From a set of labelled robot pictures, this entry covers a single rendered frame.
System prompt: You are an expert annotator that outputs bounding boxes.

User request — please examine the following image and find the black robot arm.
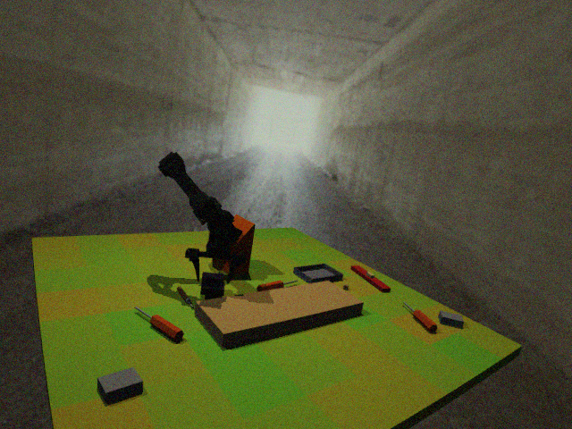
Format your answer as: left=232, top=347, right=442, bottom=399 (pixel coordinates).
left=158, top=152, right=242, bottom=258

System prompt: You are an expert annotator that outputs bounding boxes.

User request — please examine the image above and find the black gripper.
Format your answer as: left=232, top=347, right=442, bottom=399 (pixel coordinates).
left=185, top=233, right=246, bottom=284

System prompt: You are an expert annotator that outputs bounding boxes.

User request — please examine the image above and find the tan wooden panel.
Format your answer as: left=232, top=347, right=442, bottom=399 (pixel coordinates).
left=195, top=281, right=364, bottom=348

